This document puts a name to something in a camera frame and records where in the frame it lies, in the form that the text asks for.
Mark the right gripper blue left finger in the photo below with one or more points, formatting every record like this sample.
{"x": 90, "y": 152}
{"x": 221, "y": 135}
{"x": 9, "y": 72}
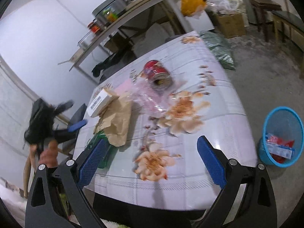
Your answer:
{"x": 44, "y": 208}

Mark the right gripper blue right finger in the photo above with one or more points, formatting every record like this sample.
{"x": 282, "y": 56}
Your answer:
{"x": 258, "y": 205}

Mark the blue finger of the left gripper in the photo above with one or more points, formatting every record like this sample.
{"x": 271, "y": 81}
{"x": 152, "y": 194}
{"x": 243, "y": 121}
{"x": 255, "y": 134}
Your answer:
{"x": 77, "y": 126}

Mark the green plastic drink bottle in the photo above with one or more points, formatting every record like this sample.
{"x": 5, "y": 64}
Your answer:
{"x": 103, "y": 152}

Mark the white blue small box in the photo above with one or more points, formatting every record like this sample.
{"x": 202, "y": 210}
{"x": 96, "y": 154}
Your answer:
{"x": 100, "y": 102}

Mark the red snack wrapper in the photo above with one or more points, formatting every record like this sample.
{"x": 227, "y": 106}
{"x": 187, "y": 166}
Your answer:
{"x": 279, "y": 149}

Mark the clear plastic bag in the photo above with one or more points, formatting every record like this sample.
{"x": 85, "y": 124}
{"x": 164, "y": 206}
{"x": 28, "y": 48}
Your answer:
{"x": 151, "y": 98}

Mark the red drink can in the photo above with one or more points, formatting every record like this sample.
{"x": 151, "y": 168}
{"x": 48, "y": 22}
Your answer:
{"x": 158, "y": 76}

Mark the blue mesh trash basket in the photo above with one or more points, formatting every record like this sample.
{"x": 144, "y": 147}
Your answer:
{"x": 285, "y": 124}

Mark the person's left hand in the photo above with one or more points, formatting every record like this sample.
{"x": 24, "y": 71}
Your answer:
{"x": 49, "y": 156}

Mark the dark chair beside table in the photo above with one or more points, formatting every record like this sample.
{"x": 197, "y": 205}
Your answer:
{"x": 67, "y": 146}

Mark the glass bowl on shelf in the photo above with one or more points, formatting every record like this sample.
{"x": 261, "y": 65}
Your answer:
{"x": 87, "y": 40}

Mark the black clothes under shelf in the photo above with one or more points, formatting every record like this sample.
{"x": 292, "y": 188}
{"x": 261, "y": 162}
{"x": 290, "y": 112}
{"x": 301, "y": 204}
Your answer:
{"x": 107, "y": 63}

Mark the red lidded jar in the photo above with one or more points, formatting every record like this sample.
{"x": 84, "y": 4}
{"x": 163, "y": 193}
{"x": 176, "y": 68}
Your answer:
{"x": 95, "y": 27}

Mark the grey rice cooker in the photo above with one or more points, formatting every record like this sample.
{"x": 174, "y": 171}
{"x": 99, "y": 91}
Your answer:
{"x": 110, "y": 10}

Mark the green woven sack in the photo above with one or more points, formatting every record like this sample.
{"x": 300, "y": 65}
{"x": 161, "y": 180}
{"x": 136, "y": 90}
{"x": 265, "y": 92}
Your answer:
{"x": 220, "y": 48}

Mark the yellow plastic bag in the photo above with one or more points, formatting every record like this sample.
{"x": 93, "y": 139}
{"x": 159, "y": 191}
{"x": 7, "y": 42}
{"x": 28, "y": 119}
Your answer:
{"x": 190, "y": 8}

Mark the cardboard box on floor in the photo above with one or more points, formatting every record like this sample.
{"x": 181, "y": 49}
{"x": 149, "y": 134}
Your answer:
{"x": 231, "y": 25}

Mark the wooden chair dark seat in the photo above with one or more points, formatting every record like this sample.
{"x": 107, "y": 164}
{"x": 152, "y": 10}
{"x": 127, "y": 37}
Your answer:
{"x": 286, "y": 18}

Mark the white bags in box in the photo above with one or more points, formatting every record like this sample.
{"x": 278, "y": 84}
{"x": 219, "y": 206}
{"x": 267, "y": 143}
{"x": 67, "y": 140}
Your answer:
{"x": 227, "y": 7}

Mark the dark wooden stool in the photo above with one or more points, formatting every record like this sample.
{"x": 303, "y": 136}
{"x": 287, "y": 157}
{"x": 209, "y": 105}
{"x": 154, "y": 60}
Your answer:
{"x": 260, "y": 9}

